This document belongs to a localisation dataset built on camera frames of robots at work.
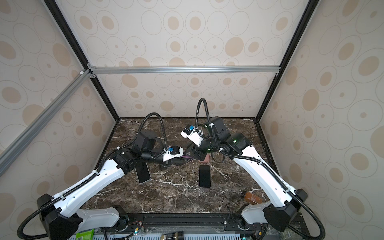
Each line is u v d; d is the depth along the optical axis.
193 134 0.56
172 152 0.55
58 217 0.37
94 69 0.90
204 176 0.89
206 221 0.75
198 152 0.57
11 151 0.52
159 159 0.58
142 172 0.90
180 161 0.66
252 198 0.78
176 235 0.68
